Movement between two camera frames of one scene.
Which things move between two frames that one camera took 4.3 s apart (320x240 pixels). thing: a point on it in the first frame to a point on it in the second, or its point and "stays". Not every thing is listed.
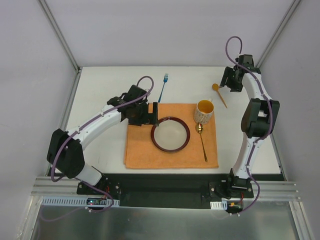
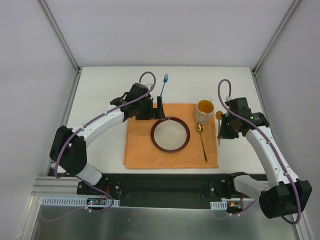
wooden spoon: [215, 87] to [218, 115]
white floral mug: [203, 111] stays
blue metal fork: [165, 80] stays
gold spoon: [199, 128] stays
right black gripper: [230, 78] to [227, 131]
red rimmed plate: [172, 135] stays
